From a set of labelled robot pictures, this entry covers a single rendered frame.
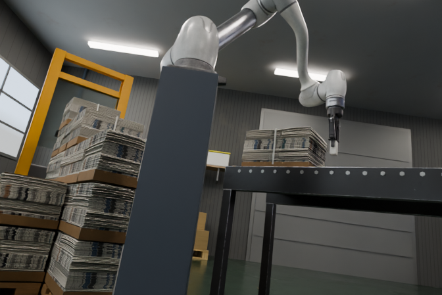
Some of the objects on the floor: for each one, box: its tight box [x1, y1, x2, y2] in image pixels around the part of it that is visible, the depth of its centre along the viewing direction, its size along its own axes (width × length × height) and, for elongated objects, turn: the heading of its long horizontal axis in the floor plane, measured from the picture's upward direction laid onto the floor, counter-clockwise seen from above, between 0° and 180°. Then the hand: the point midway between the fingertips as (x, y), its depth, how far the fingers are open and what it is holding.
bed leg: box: [209, 189, 236, 295], centre depth 152 cm, size 6×6×68 cm
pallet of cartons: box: [193, 212, 209, 260], centre depth 520 cm, size 123×94×70 cm
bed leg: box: [258, 203, 276, 295], centre depth 191 cm, size 6×6×68 cm
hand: (333, 148), depth 154 cm, fingers closed
